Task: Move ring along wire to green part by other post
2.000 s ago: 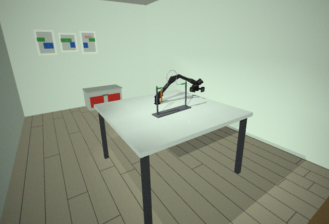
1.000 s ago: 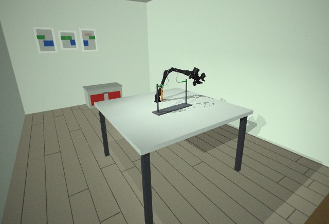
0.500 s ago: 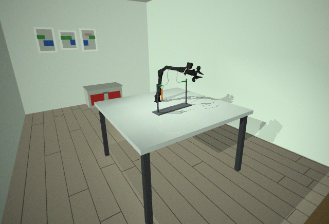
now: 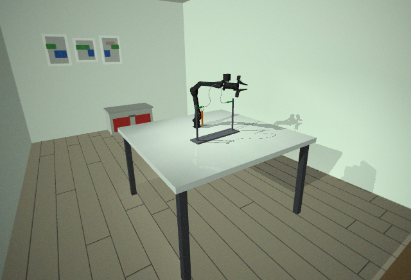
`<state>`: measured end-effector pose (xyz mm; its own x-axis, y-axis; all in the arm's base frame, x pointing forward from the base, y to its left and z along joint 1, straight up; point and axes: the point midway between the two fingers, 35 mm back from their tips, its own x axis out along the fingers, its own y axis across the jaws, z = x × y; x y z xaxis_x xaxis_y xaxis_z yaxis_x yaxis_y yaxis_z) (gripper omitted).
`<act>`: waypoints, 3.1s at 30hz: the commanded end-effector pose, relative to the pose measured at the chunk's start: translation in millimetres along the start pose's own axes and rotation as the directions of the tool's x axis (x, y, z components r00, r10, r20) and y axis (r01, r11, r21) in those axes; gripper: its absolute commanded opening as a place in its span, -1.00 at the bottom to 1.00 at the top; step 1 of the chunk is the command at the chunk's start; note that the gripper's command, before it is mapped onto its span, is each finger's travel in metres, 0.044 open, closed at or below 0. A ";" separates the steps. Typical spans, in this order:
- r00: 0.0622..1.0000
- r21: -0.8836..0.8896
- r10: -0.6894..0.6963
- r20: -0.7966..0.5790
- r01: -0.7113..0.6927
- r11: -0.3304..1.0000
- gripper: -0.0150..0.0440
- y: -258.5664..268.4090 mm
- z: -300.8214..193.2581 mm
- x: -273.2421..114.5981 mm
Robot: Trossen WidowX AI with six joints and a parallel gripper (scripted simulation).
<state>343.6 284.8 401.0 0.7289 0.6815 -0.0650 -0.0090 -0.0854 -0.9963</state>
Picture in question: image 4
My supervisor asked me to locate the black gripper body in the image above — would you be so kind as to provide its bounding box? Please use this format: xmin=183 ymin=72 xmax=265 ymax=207
xmin=229 ymin=76 xmax=241 ymax=98

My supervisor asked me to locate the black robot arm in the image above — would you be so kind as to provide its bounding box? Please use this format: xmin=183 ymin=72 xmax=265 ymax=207
xmin=190 ymin=74 xmax=231 ymax=128

